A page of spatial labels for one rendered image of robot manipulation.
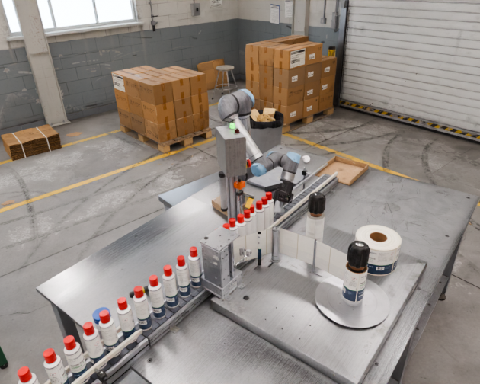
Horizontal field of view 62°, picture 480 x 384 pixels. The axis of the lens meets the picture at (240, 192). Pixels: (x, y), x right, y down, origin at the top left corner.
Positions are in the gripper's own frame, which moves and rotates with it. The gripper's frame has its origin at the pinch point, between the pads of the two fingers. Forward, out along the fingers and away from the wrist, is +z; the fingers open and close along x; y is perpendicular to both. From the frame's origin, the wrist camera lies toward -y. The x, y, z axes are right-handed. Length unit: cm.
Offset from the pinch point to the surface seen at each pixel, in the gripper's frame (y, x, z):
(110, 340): 3, -96, 51
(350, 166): 1, 90, -40
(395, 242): 66, -4, -8
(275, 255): 20.4, -23.8, 15.0
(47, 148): -416, 109, 39
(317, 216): 30.3, -12.7, -8.1
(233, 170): -1.9, -44.9, -18.7
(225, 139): -4, -54, -31
